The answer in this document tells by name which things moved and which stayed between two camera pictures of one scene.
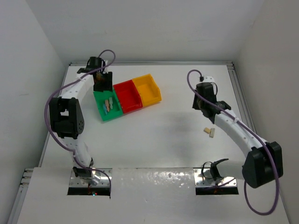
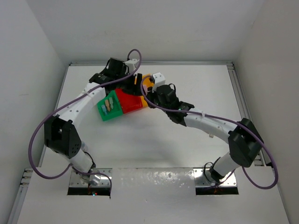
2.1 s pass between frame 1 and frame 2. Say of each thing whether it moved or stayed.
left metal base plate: stayed
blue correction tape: stayed
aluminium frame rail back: stayed
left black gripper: moved
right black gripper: moved
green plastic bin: stayed
